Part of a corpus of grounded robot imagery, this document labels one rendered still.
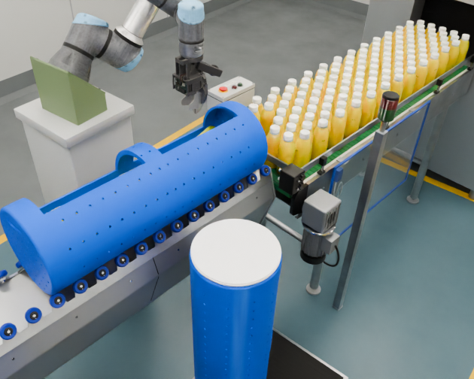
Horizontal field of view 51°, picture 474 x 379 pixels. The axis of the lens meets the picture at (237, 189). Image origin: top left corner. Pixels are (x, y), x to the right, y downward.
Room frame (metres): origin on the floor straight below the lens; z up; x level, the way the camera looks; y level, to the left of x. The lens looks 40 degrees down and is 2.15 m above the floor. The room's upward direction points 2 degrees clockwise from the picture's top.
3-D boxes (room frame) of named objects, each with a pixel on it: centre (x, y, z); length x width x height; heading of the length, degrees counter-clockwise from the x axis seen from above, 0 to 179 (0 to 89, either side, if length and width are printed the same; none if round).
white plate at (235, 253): (1.06, 0.00, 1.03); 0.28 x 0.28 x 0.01
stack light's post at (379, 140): (1.66, -0.55, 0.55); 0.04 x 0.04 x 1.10; 47
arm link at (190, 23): (1.44, 0.15, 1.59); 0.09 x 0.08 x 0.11; 17
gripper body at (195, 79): (1.43, 0.16, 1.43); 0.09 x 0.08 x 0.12; 137
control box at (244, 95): (1.98, 0.04, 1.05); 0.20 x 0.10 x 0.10; 137
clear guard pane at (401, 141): (1.91, -0.66, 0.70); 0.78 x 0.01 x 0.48; 137
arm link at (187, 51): (1.43, 0.15, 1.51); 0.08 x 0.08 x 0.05
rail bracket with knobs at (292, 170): (1.52, -0.21, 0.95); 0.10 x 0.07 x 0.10; 47
